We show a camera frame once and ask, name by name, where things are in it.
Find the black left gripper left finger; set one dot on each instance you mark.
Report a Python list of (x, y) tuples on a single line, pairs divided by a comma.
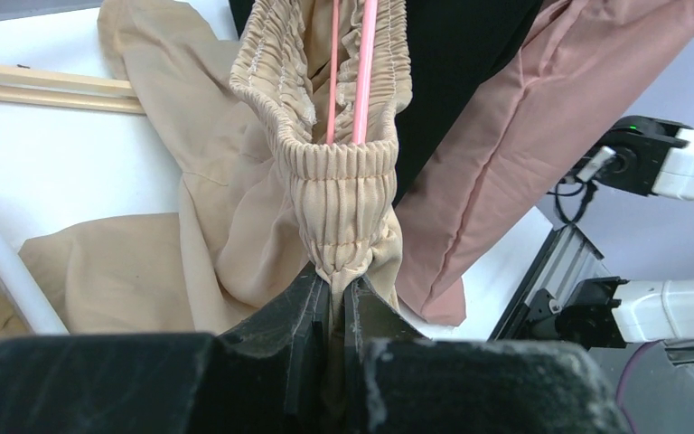
[(261, 376)]

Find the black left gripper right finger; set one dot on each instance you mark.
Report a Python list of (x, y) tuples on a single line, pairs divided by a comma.
[(398, 381)]

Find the beige shorts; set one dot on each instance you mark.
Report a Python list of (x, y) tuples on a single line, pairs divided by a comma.
[(215, 261)]

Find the black shorts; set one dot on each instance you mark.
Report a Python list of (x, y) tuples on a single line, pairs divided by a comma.
[(298, 70)]

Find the pink shorts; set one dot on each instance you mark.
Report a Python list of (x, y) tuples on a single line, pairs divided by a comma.
[(581, 66)]

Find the white plastic basket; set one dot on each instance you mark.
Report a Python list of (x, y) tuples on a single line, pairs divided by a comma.
[(19, 287)]

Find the wooden clothes rack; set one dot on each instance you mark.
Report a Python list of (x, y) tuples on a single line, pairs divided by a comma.
[(66, 91)]

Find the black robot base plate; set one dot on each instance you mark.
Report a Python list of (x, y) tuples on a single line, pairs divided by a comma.
[(565, 258)]

